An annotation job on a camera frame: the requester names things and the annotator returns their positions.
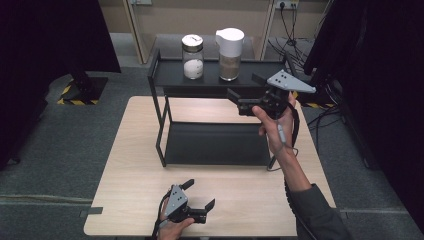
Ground person's left hand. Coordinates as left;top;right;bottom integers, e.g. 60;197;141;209
156;199;196;240

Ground hand-held gripper cable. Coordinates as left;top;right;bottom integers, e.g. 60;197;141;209
265;99;318;240
151;191;173;240

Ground black stand base striped tape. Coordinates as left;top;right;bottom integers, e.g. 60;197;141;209
293;75;338;109
57;71;109;106

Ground person's right hand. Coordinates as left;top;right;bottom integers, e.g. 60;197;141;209
252;91;298;158

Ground right hand-held gripper cable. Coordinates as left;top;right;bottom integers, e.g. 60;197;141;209
265;99;318;240

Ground black metal two-tier rack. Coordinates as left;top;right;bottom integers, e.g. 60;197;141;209
147;48;300;169

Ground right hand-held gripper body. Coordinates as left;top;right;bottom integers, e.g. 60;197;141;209
237;69;317;120

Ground black cables from socket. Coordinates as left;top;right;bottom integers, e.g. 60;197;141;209
267;1;311;69

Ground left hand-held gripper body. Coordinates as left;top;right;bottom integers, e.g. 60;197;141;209
163;184;208;225

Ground black floor cables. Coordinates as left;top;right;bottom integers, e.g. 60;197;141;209
306;78;348;154

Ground black curtain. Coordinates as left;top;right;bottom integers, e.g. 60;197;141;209
303;0;424;234
0;0;122;171

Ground left hand-held gripper cable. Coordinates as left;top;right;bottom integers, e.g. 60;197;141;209
151;191;173;240

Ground glass jar with metal lid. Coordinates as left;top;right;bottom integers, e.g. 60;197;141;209
181;33;205;81

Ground white wall power socket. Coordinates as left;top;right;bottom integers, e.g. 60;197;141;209
275;0;300;10

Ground beige wooden partition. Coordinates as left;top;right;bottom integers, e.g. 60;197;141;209
121;0;278;65

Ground glass jar with white lid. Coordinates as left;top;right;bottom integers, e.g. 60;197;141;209
215;27;246;82

